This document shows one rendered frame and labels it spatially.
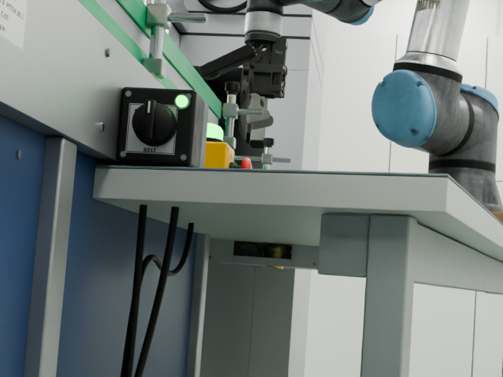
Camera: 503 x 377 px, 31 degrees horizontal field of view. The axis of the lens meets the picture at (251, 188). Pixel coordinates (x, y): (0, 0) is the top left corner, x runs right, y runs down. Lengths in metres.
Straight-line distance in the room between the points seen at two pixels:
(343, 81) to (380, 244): 4.53
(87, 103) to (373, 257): 0.31
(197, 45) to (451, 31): 1.23
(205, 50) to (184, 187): 1.74
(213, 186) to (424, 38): 0.71
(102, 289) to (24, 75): 0.37
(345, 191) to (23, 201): 0.29
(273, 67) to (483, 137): 0.45
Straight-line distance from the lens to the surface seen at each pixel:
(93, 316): 0.99
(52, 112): 0.78
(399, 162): 5.30
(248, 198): 0.88
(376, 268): 0.88
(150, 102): 0.92
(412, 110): 1.47
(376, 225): 0.88
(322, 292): 5.26
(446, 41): 1.53
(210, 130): 1.25
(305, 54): 2.59
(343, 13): 1.87
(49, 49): 0.76
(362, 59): 5.42
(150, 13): 1.13
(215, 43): 2.63
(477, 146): 1.60
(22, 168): 0.77
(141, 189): 0.93
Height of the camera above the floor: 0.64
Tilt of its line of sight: 6 degrees up
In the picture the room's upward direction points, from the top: 4 degrees clockwise
